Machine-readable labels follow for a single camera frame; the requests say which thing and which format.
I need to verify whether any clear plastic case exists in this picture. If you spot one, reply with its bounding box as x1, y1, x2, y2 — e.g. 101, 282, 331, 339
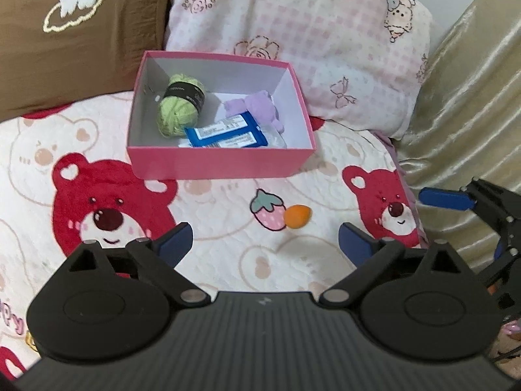
260, 126, 288, 149

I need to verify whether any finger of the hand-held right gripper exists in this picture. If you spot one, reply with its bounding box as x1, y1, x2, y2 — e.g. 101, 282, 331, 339
419, 178, 521, 233
493, 232, 521, 259

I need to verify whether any green yarn ball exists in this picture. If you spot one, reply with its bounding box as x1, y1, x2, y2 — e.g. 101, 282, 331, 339
157, 73, 206, 138

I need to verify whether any brown pillow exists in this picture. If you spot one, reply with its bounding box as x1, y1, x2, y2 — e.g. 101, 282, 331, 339
0, 0, 172, 121

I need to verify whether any orange makeup sponge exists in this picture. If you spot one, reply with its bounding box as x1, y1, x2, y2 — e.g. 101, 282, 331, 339
284, 204, 313, 229

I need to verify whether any pink checked pillow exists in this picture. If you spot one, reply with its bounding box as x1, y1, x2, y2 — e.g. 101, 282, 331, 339
165, 0, 432, 139

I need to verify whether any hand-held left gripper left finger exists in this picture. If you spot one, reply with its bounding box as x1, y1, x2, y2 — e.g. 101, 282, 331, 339
61, 223, 210, 308

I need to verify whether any red bear printed blanket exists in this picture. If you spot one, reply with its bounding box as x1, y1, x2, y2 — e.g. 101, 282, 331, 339
0, 90, 426, 379

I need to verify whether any purple plush toy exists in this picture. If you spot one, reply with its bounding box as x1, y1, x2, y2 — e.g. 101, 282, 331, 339
225, 91, 286, 133

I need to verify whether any pink cardboard box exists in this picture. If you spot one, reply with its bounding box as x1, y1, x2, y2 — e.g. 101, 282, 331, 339
126, 50, 316, 180

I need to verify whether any blue white packet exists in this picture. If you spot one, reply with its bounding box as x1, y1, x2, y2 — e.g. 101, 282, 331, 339
184, 113, 269, 148

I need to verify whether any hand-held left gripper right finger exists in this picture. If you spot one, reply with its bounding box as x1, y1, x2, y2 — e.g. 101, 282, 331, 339
319, 223, 469, 307

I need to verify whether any golden satin cloth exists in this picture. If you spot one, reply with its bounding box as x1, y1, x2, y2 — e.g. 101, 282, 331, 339
397, 0, 521, 273

